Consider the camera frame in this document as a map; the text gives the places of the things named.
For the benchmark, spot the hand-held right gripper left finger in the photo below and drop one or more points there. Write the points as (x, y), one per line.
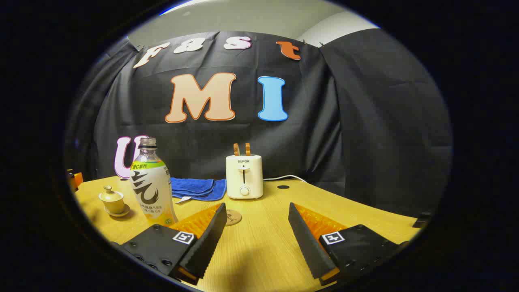
(206, 247)

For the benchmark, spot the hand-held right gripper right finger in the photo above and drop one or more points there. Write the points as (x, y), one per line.
(308, 247)

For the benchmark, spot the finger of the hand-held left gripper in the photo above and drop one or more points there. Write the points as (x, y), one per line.
(76, 178)

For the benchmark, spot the round wooden coaster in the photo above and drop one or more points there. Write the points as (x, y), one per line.
(234, 217)

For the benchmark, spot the clear water bottle white label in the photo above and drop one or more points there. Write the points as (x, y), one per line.
(152, 190)

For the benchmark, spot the yellow saucer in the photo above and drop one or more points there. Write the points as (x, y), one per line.
(124, 212)

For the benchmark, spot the blue towel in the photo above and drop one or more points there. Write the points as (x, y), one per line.
(194, 187)

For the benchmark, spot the white toaster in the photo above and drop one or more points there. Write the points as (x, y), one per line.
(243, 172)

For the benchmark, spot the small dark object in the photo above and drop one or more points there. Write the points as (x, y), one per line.
(422, 221)

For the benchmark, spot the black backdrop cloth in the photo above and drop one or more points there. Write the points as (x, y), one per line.
(324, 121)

